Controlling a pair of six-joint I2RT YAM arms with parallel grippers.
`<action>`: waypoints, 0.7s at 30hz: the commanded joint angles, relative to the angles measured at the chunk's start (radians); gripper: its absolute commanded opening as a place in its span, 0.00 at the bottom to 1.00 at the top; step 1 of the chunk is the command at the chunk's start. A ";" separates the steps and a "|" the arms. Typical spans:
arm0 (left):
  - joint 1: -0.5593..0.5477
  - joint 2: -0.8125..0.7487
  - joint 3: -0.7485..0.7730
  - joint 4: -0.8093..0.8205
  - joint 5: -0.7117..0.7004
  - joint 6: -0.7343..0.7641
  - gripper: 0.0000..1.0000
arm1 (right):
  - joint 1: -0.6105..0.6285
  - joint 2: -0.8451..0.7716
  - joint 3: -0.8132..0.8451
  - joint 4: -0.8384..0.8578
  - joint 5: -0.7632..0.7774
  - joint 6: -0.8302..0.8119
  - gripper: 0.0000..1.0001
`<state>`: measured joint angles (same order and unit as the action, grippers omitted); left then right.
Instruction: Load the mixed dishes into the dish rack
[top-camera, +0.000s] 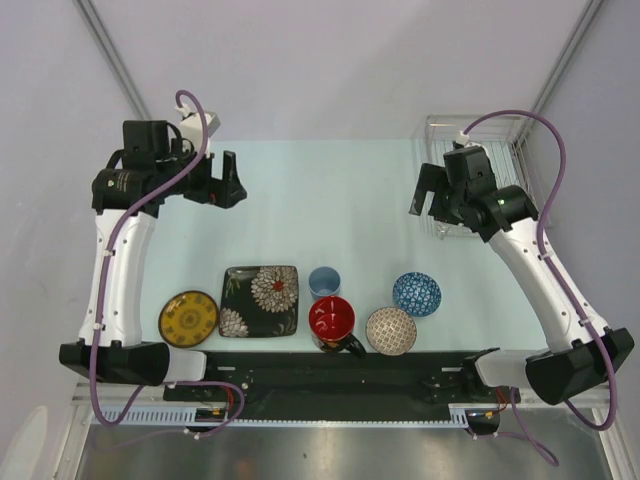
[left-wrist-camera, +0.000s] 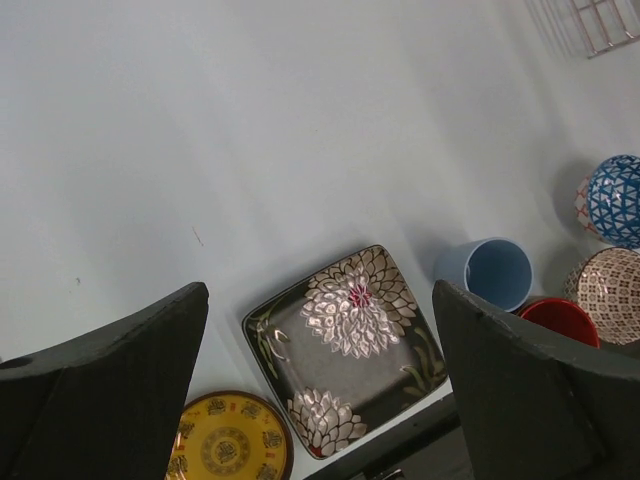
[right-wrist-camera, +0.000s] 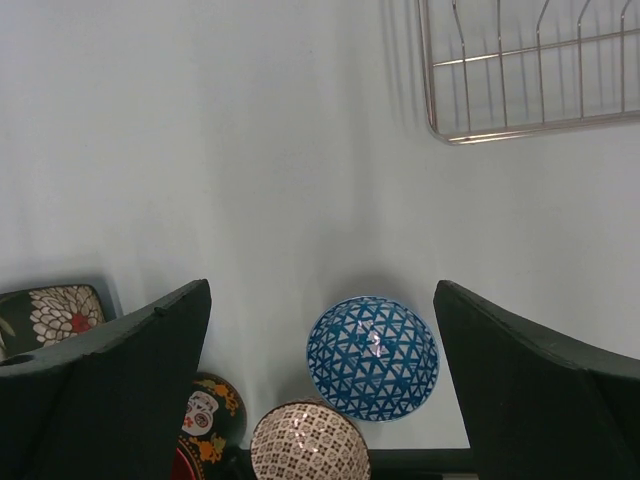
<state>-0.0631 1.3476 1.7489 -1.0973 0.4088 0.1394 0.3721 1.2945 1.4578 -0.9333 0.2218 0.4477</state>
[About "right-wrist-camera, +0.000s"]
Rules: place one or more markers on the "blue triangle pattern bowl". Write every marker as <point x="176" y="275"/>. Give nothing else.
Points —
<point x="372" y="359"/>

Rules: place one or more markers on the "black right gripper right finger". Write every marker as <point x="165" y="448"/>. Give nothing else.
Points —
<point x="537" y="404"/>

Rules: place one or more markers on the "metal wire dish rack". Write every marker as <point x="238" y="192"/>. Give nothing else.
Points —
<point x="500" y="70"/>

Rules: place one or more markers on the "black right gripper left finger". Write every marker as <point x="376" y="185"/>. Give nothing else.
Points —
<point x="108" y="403"/>

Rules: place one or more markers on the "black square floral plate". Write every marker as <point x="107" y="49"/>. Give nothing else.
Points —
<point x="35" y="318"/>

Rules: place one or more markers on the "red black skull mug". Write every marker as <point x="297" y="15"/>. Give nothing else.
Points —
<point x="214" y="425"/>

